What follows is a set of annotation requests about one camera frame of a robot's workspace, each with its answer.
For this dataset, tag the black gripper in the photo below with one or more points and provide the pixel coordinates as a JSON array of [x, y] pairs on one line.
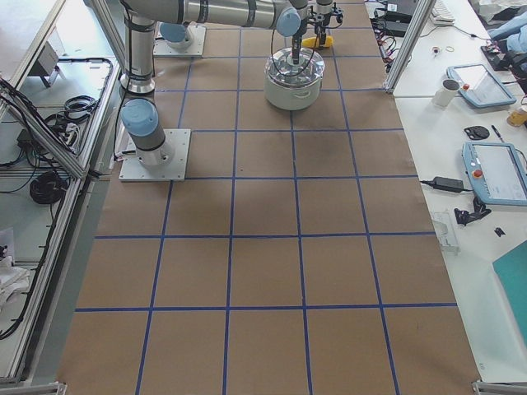
[[326, 20], [296, 43]]

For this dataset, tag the yellow corn cob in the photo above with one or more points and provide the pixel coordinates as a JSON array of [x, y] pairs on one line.
[[317, 42]]

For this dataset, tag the glass pot lid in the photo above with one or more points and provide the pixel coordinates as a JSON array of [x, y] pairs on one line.
[[281, 69]]

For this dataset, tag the pale green cooking pot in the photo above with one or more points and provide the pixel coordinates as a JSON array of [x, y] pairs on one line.
[[291, 99]]

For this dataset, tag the white mug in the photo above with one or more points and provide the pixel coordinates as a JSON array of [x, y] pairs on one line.
[[446, 93]]

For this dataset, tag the far blue teach pendant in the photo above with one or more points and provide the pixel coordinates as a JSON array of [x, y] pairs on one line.
[[485, 88]]

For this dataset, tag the blue teach pendant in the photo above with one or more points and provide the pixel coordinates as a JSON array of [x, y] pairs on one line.
[[495, 173], [485, 88]]

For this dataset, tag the black power adapter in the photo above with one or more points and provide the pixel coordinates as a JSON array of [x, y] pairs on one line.
[[448, 184]]

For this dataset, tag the black pen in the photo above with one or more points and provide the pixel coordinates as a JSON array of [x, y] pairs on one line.
[[497, 133]]

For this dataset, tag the clear plastic holder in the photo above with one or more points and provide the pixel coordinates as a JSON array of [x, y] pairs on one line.
[[445, 231]]

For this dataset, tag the near blue teach pendant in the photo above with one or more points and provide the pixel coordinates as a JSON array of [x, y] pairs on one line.
[[495, 173]]

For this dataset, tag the teal board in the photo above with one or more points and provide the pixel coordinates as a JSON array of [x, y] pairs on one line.
[[511, 271]]

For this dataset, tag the aluminium frame post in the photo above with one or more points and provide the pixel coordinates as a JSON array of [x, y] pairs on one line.
[[421, 14]]

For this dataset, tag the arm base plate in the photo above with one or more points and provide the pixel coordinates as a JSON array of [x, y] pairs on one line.
[[163, 164], [179, 41]]

